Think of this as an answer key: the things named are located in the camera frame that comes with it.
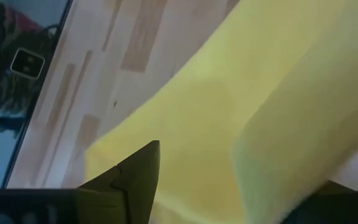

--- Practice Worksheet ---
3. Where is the yellow microfiber towel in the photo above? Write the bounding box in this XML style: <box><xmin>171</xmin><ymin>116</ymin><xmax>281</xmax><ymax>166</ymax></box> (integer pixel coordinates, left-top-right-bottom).
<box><xmin>84</xmin><ymin>0</ymin><xmax>358</xmax><ymax>224</ymax></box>

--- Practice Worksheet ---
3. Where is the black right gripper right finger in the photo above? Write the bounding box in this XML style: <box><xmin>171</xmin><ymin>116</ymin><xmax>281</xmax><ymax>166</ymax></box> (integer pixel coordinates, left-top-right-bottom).
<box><xmin>278</xmin><ymin>179</ymin><xmax>358</xmax><ymax>224</ymax></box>

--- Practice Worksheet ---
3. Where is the white-rimmed black box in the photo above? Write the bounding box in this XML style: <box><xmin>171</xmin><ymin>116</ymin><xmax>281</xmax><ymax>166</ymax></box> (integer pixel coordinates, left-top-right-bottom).
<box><xmin>10</xmin><ymin>47</ymin><xmax>46</xmax><ymax>80</ymax></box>

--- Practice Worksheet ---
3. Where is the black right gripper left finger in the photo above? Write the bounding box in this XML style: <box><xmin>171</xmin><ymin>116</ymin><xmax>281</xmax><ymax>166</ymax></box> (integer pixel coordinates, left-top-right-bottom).
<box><xmin>78</xmin><ymin>139</ymin><xmax>161</xmax><ymax>224</ymax></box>

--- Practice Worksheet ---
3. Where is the black aluminium table frame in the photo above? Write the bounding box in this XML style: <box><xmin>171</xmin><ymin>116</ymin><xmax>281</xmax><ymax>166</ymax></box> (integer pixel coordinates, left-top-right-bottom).
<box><xmin>1</xmin><ymin>0</ymin><xmax>74</xmax><ymax>190</ymax></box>

